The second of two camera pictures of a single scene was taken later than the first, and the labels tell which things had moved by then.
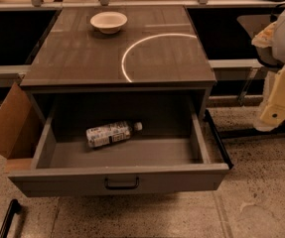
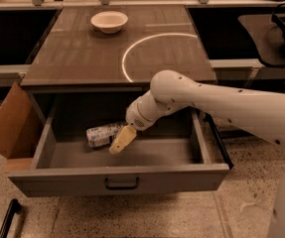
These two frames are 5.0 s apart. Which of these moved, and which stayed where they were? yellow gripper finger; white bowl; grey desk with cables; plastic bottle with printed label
Moved: yellow gripper finger
Stayed: plastic bottle with printed label; grey desk with cables; white bowl
